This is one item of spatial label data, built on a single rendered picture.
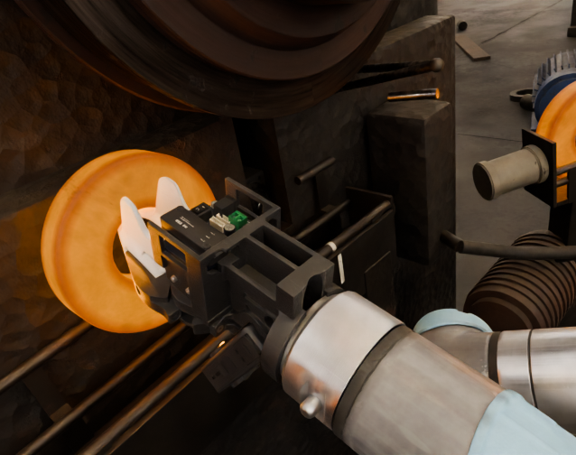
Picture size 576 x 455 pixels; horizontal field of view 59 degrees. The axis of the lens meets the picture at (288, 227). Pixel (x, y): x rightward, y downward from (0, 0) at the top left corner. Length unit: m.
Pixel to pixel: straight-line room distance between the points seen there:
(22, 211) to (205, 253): 0.21
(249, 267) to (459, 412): 0.15
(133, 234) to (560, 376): 0.32
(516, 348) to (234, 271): 0.22
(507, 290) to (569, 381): 0.43
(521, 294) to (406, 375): 0.56
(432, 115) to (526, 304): 0.31
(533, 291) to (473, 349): 0.42
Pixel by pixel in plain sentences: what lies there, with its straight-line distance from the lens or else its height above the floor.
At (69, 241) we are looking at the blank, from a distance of 0.42.
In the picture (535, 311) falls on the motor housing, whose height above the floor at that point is 0.51.
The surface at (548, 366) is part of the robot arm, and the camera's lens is 0.41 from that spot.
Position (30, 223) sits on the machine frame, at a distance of 0.49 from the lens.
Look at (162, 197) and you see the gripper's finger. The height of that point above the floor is 0.87.
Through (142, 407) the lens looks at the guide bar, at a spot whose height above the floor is 0.70.
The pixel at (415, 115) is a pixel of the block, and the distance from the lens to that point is 0.71.
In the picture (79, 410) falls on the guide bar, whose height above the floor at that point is 0.69.
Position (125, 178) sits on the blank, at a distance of 0.43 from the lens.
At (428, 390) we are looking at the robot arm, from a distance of 0.28.
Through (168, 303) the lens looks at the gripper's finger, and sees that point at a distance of 0.38.
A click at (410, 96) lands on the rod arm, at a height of 0.87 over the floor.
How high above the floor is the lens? 1.03
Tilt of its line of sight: 29 degrees down
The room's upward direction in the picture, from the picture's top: 11 degrees counter-clockwise
